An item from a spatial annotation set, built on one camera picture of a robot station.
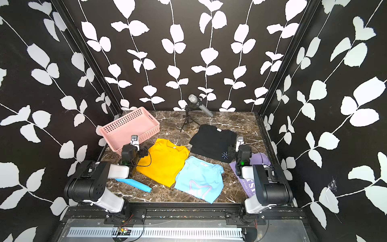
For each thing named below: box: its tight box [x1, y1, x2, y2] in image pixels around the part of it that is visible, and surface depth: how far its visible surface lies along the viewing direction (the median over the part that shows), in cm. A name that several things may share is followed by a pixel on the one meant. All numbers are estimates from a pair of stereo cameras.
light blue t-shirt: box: [174, 155, 225, 204], surface depth 88 cm
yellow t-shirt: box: [136, 138, 190, 189], surface depth 93 cm
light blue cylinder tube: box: [114, 178, 153, 193], surface depth 85 cm
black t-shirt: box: [189, 124, 238, 163], surface depth 105 cm
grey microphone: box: [188, 93, 214, 117], surface depth 95 cm
